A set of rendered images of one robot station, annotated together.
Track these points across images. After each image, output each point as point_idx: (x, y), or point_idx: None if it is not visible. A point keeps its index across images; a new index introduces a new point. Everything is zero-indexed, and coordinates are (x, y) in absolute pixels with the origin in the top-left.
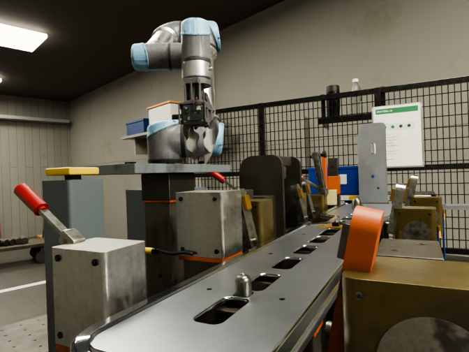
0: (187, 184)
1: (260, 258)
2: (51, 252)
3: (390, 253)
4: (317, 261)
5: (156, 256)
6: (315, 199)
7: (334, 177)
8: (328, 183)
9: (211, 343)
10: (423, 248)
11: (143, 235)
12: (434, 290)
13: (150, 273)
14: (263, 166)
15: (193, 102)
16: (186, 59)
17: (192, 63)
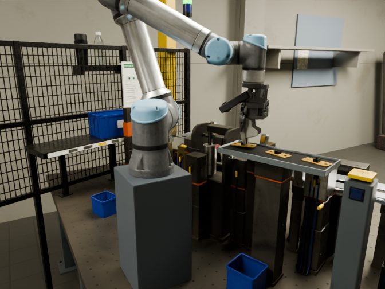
0: None
1: (339, 185)
2: (368, 224)
3: (364, 167)
4: (343, 178)
5: (282, 214)
6: (169, 145)
7: (131, 122)
8: (128, 128)
9: None
10: (354, 162)
11: (168, 221)
12: None
13: (278, 227)
14: (236, 136)
15: (267, 103)
16: (263, 69)
17: (264, 72)
